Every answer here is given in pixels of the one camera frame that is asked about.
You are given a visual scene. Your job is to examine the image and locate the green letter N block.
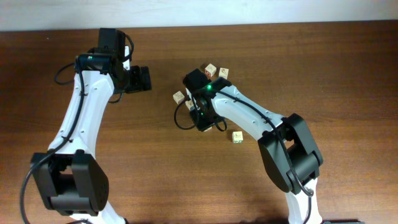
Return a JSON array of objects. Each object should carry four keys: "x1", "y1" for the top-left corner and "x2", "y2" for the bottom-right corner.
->
[{"x1": 232, "y1": 131, "x2": 244, "y2": 144}]

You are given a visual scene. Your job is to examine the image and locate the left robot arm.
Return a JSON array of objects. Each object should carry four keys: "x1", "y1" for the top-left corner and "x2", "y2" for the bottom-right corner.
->
[{"x1": 26, "y1": 28, "x2": 152, "y2": 223}]

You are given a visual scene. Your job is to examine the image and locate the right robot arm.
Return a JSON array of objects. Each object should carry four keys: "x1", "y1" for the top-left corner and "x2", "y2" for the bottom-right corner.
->
[{"x1": 183, "y1": 69, "x2": 323, "y2": 223}]

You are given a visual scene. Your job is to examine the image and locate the blue-edged leaf block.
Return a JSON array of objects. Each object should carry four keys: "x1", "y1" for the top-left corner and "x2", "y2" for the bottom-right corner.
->
[{"x1": 185, "y1": 100, "x2": 195, "y2": 111}]

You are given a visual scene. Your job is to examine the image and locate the red-edged block left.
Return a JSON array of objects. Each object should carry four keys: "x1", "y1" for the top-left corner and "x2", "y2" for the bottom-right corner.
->
[{"x1": 173, "y1": 91, "x2": 185, "y2": 105}]

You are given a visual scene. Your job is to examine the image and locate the red-edged block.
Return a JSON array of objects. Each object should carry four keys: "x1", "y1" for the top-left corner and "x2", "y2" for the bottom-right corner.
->
[
  {"x1": 204, "y1": 63, "x2": 217, "y2": 78},
  {"x1": 173, "y1": 91, "x2": 185, "y2": 105}
]

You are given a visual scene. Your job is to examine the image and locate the red-edged block far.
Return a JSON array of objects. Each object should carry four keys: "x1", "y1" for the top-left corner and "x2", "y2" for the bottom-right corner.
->
[{"x1": 204, "y1": 63, "x2": 217, "y2": 78}]

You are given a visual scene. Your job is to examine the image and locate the plain block far right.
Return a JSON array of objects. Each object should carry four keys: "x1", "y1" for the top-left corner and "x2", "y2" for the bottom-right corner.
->
[{"x1": 218, "y1": 68, "x2": 229, "y2": 80}]

